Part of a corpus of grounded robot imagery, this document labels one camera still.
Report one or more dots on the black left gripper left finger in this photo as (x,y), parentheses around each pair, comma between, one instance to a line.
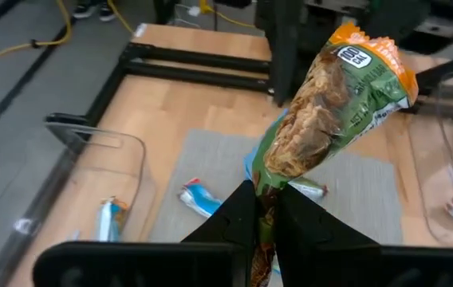
(234,219)

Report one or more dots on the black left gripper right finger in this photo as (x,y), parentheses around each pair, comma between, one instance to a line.
(322,247)

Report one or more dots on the red white granola bar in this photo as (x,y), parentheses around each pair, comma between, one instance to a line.
(310,188)

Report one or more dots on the green orange granola bar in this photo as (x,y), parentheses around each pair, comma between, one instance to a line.
(310,119)

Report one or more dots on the grey woven mat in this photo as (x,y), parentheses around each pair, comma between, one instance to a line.
(218,159)

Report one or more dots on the clear plastic bin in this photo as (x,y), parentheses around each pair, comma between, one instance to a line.
(430,179)
(71,191)

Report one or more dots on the person's shoe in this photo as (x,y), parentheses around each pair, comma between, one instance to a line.
(85,10)
(107,12)

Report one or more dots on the black metal table frame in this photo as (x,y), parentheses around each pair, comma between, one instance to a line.
(194,56)

